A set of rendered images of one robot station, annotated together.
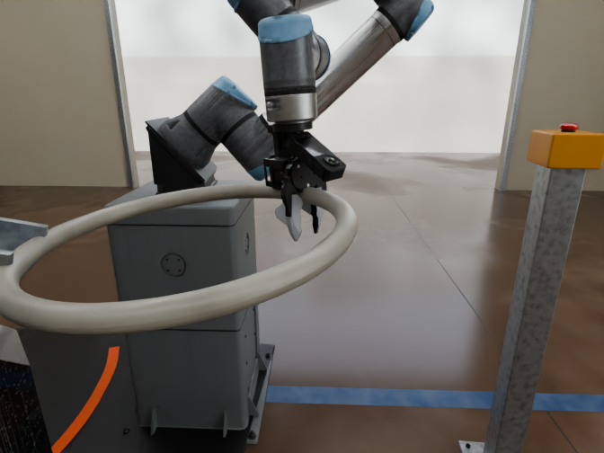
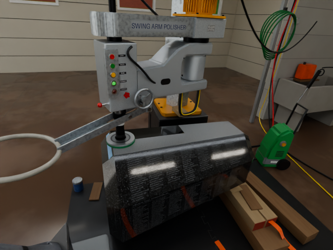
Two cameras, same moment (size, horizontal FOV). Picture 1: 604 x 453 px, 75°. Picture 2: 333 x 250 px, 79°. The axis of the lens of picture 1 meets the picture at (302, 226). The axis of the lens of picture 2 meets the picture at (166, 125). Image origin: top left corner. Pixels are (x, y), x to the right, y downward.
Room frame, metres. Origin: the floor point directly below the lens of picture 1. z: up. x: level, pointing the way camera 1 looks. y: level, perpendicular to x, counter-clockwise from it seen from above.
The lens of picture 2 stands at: (1.77, 0.59, 1.72)
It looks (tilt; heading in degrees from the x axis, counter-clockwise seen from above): 28 degrees down; 156
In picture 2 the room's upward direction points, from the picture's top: 3 degrees clockwise
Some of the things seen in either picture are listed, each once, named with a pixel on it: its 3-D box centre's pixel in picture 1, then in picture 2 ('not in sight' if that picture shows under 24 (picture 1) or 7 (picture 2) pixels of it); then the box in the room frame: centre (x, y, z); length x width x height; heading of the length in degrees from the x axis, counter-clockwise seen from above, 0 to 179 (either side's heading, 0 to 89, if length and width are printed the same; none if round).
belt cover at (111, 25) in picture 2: not in sight; (163, 29); (0.35, 1.14, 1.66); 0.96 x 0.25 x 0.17; 102
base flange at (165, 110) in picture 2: not in sight; (176, 105); (-0.34, 1.64, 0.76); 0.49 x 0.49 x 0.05; 84
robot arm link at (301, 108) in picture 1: (289, 109); not in sight; (0.72, 0.02, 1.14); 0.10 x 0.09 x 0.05; 133
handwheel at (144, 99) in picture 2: not in sight; (141, 97); (0.51, 0.94, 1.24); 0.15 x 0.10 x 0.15; 102
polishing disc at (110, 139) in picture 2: not in sight; (120, 138); (0.42, 0.80, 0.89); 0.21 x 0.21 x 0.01
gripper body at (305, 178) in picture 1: (292, 155); not in sight; (0.73, 0.02, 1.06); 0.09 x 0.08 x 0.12; 43
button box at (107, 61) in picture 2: not in sight; (112, 74); (0.54, 0.75, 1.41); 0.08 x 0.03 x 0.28; 102
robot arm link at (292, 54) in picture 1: (288, 56); not in sight; (0.72, 0.02, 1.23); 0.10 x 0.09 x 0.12; 165
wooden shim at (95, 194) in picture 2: not in sight; (96, 190); (0.02, 0.57, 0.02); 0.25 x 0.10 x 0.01; 164
